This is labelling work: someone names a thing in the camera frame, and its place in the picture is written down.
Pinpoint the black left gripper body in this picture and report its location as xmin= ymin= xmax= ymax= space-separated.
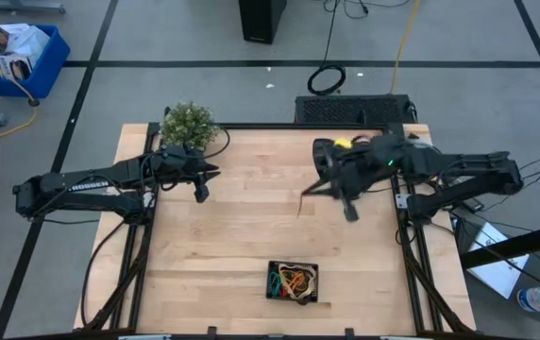
xmin=156 ymin=144 xmax=212 ymax=204

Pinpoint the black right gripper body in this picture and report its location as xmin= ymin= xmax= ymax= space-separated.
xmin=324 ymin=136 xmax=412 ymax=223

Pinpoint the orange rubber band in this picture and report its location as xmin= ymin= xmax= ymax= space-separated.
xmin=288 ymin=271 xmax=310 ymax=293

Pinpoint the black slotted plastic bin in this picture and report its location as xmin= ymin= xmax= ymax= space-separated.
xmin=265 ymin=260 xmax=320 ymax=304

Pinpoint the black desk lamp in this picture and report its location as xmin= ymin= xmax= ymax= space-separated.
xmin=312 ymin=137 xmax=380 ymax=199

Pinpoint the artificial potted plant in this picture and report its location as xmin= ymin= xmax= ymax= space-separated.
xmin=159 ymin=101 xmax=221 ymax=152

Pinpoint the black vented computer case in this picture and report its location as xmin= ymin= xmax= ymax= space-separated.
xmin=294 ymin=93 xmax=417 ymax=127

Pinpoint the black power adapter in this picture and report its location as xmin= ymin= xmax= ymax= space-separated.
xmin=461 ymin=195 xmax=485 ymax=213

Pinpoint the blue plastic storage tub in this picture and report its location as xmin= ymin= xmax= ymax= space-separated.
xmin=0 ymin=24 xmax=72 ymax=100

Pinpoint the black metal beam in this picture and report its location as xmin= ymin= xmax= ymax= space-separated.
xmin=458 ymin=219 xmax=540 ymax=270

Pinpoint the white paper sheet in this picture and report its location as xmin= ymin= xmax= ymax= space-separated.
xmin=465 ymin=221 xmax=531 ymax=299

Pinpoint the printed cardboard box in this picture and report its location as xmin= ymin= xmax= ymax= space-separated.
xmin=0 ymin=54 xmax=33 ymax=81

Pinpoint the white cardboard box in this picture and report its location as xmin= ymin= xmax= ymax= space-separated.
xmin=0 ymin=23 xmax=50 ymax=67

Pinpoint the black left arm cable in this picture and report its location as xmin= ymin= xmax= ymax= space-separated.
xmin=189 ymin=126 xmax=231 ymax=161

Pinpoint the coiled black floor cable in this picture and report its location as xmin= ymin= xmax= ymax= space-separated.
xmin=306 ymin=0 xmax=347 ymax=95

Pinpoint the yellow floor cable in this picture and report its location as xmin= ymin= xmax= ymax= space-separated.
xmin=389 ymin=0 xmax=422 ymax=94
xmin=0 ymin=40 xmax=40 ymax=150

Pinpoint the black base cable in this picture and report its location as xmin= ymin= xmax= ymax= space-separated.
xmin=80 ymin=219 xmax=127 ymax=327

